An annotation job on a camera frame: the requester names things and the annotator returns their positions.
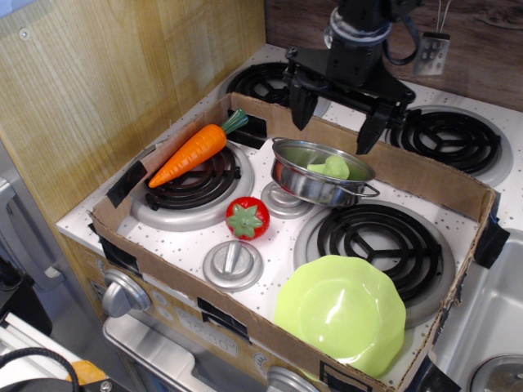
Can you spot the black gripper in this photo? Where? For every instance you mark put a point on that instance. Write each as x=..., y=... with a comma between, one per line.
x=353, y=76

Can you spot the green toy broccoli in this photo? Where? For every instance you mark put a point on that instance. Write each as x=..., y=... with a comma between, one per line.
x=334, y=166

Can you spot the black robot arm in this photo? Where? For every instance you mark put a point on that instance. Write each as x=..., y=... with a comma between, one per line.
x=365, y=23

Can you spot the small steel pan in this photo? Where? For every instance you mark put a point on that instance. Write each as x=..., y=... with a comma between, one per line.
x=290, y=173

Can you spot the brown cardboard fence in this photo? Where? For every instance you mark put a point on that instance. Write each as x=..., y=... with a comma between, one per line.
x=433, y=186

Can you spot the silver middle stove knob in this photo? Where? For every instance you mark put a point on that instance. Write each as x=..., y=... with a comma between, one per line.
x=282, y=204

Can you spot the silver stove knob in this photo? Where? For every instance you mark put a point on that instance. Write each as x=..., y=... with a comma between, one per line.
x=233, y=266
x=282, y=204

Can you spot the hanging silver spatula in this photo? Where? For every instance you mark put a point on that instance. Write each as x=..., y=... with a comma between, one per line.
x=433, y=47

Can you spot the orange toy carrot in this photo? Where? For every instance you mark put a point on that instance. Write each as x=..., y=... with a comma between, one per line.
x=203, y=145

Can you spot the red toy tomato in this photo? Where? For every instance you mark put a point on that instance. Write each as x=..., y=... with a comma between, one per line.
x=247, y=218

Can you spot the front right black burner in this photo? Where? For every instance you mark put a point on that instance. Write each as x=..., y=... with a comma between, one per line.
x=404, y=245

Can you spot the silver front stove knob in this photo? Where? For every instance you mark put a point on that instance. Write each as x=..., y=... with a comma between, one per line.
x=233, y=266

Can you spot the light green plastic plate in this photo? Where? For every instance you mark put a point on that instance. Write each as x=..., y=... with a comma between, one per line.
x=346, y=308

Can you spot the silver oven dial right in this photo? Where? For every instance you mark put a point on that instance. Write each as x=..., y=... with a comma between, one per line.
x=280, y=379

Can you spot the silver oven dial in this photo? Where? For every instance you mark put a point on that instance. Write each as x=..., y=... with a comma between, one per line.
x=123, y=295
x=280, y=379

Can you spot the steel sink basin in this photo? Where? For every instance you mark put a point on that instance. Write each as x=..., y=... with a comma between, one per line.
x=480, y=346

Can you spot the silver oven dial left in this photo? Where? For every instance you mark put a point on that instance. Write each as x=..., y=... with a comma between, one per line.
x=123, y=295

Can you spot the orange object bottom left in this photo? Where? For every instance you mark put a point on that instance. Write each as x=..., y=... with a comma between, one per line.
x=87, y=372

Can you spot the silver oven door handle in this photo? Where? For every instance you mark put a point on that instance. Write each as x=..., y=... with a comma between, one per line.
x=164, y=359

